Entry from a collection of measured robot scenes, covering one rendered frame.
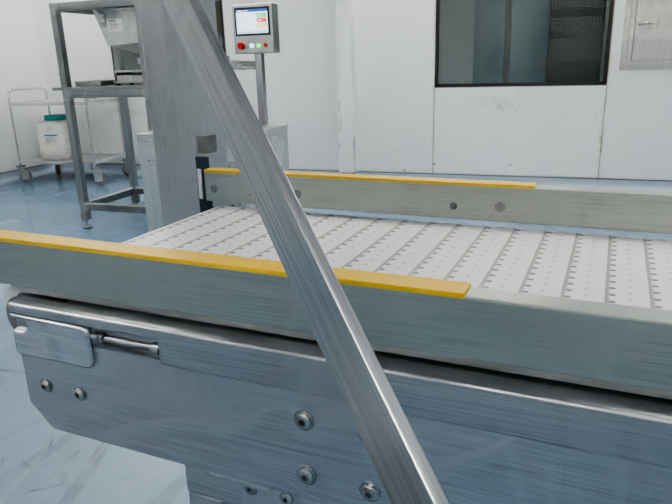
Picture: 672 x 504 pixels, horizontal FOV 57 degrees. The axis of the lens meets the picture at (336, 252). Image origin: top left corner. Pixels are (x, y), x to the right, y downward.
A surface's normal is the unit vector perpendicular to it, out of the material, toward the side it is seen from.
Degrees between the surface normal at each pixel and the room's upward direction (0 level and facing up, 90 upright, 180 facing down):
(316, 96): 90
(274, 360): 90
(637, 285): 0
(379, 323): 90
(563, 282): 0
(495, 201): 90
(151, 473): 0
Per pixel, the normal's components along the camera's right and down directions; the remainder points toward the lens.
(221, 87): -0.84, 0.13
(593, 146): -0.33, 0.29
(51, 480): -0.03, -0.96
